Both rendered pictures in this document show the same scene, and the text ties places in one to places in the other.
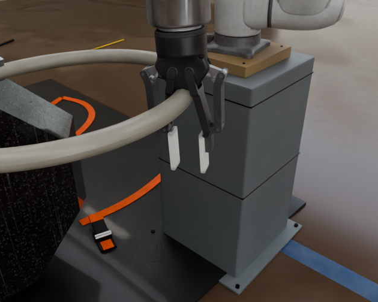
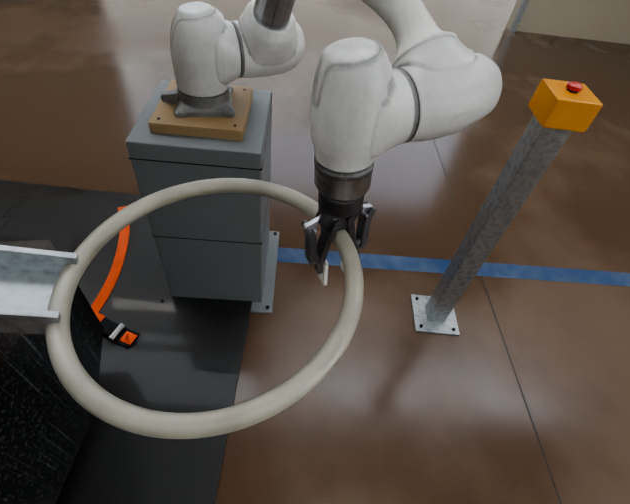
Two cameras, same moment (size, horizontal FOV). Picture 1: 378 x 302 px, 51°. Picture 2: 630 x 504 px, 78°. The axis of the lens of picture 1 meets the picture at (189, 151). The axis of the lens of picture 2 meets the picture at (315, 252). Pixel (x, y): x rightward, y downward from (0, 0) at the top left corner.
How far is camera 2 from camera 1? 0.54 m
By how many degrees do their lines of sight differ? 39
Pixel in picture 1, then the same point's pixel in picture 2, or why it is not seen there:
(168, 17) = (356, 192)
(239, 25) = (214, 84)
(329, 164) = not seen: hidden behind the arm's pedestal
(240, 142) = (254, 200)
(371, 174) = (298, 162)
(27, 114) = not seen: hidden behind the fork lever
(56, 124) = not seen: hidden behind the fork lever
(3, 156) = (317, 377)
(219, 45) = (195, 108)
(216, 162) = (228, 222)
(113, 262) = (149, 350)
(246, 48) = (225, 106)
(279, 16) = (253, 68)
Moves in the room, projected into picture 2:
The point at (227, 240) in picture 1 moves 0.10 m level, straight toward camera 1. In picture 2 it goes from (249, 278) to (260, 296)
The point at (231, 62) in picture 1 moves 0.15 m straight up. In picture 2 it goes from (222, 127) to (218, 78)
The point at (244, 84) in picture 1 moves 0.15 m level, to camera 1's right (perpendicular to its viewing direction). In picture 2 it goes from (249, 149) to (288, 134)
